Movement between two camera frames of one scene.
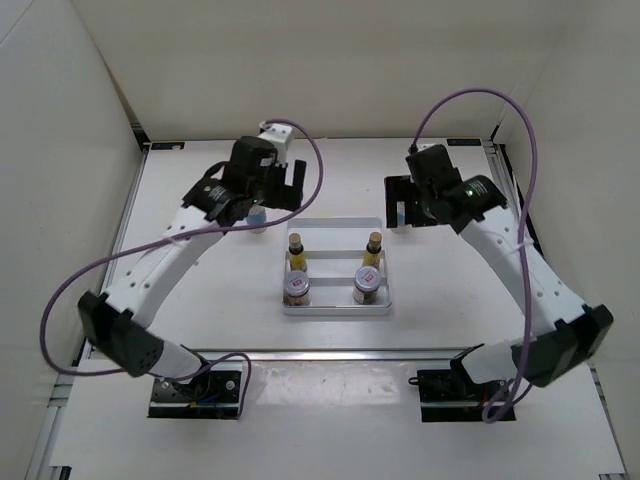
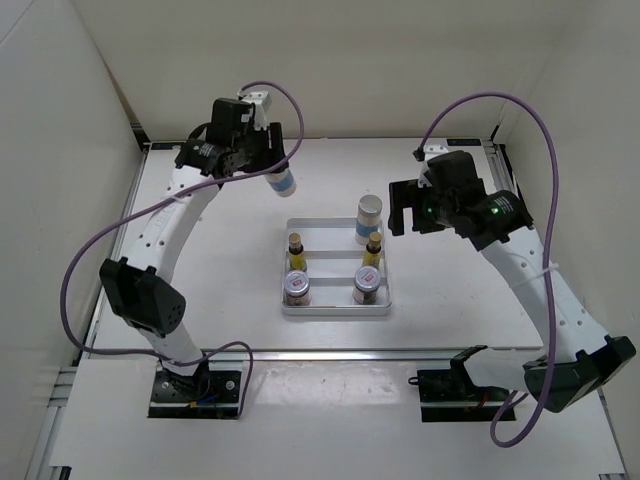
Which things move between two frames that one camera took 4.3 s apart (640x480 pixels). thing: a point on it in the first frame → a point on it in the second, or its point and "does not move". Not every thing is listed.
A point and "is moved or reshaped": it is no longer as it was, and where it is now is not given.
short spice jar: [297, 289] does not move
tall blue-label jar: [401, 213] is moved or reshaped
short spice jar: [366, 285] does not move
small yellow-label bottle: [373, 250] does not move
